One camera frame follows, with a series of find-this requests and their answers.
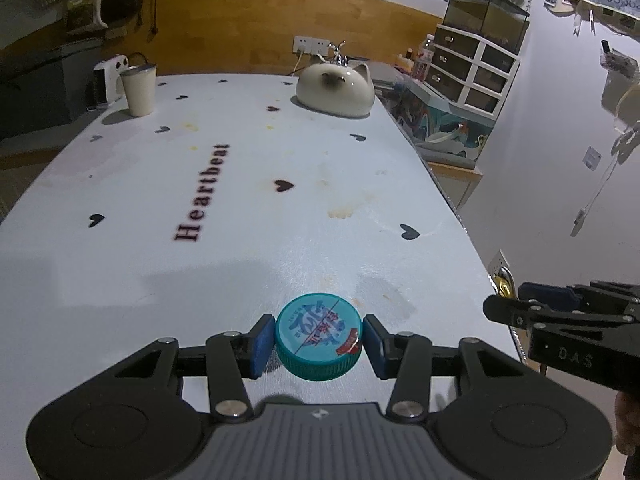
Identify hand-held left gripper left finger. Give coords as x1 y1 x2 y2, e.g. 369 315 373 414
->
100 314 277 422

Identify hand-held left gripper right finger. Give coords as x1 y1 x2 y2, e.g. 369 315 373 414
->
362 314 544 422

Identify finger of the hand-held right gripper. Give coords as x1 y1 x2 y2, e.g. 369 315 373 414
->
484 296 551 330
519 285 581 308

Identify blue wrapper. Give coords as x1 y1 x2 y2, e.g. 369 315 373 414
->
275 292 364 381

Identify person's right hand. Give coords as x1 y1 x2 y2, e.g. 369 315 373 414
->
615 391 640 457

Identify white hanging charger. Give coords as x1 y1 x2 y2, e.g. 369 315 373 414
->
570 160 621 238

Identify cream cabinet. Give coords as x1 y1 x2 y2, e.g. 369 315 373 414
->
425 152 485 211

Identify teal patterned plastic box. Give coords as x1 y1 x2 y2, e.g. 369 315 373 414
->
395 82 496 158

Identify white drawer unit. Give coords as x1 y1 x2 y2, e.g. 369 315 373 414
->
429 22 522 121

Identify clear hanging box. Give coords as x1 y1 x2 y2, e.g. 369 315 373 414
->
599 40 640 78

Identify cream cat-shaped container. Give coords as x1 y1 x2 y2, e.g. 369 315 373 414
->
296 60 375 119

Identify plastic water bottle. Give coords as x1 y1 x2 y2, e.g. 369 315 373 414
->
414 34 436 81

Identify white cup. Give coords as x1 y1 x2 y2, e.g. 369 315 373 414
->
120 64 157 117

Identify glass fish tank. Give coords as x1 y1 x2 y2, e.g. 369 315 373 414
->
444 0 531 53

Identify small metal ornament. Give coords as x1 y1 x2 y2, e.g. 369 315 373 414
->
327 40 351 67

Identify small white heater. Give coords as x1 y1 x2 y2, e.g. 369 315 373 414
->
92 55 132 109

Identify grey storage box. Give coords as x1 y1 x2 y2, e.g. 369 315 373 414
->
0 35 108 141

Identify printed tote bag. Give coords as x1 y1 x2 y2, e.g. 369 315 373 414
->
65 0 111 33

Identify white wall socket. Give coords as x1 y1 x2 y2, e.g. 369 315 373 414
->
486 249 508 281

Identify white wall outlets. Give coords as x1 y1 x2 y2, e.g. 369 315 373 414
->
292 35 331 56

